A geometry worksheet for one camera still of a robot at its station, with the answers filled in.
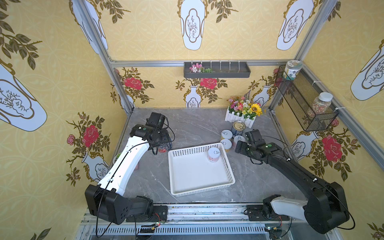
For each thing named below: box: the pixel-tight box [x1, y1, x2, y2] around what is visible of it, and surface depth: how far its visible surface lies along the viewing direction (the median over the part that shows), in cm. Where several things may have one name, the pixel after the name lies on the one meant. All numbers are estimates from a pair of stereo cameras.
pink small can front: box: [207, 147, 221, 163], surface depth 92 cm
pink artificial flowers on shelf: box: [189, 63, 213, 73], surface depth 88 cm
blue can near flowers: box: [231, 121, 246, 137], surface depth 99 cm
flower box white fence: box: [225, 90, 263, 129], surface depth 103 cm
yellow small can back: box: [221, 129, 233, 139], surface depth 100 cm
